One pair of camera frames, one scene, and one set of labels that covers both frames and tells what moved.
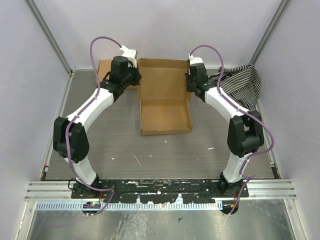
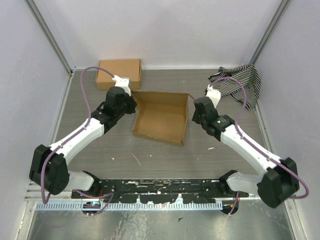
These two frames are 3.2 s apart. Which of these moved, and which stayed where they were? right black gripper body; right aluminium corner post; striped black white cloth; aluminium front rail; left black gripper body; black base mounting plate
Moved: left black gripper body; right black gripper body
Stayed: right aluminium corner post; black base mounting plate; aluminium front rail; striped black white cloth
